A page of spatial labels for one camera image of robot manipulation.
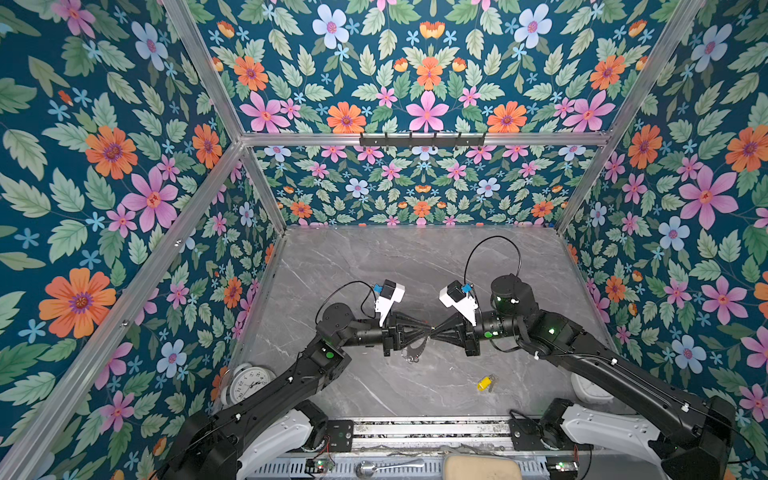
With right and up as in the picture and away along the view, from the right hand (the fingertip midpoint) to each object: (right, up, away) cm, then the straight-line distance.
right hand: (433, 331), depth 64 cm
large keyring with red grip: (-4, -7, +7) cm, 11 cm away
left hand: (-1, +1, -4) cm, 4 cm away
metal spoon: (-15, -33, +4) cm, 36 cm away
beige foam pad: (+11, -31, +2) cm, 33 cm away
